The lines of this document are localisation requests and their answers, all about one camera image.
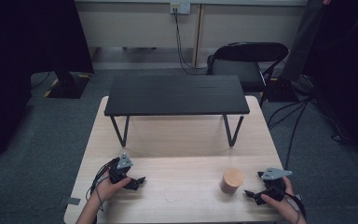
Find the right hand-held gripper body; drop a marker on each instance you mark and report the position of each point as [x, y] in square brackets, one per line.
[276, 188]

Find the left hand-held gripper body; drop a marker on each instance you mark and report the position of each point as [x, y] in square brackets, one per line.
[118, 172]

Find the wooden cylinder block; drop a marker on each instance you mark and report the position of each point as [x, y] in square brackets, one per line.
[231, 181]

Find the person's right hand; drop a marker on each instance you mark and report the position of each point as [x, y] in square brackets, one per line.
[284, 206]

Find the person's left hand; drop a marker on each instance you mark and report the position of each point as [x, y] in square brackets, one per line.
[108, 190]

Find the grey tape piece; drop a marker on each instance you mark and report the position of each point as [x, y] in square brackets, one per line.
[73, 201]

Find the black shelf with metal legs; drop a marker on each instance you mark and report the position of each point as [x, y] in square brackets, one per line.
[177, 95]

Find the black stand base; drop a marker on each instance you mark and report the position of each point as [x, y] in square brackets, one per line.
[70, 88]
[281, 90]

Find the black folding chair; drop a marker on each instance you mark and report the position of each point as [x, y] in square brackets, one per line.
[245, 70]

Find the black curtain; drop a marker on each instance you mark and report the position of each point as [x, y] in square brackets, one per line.
[18, 62]
[351, 77]

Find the white wall socket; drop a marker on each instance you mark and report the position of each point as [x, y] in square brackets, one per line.
[180, 7]

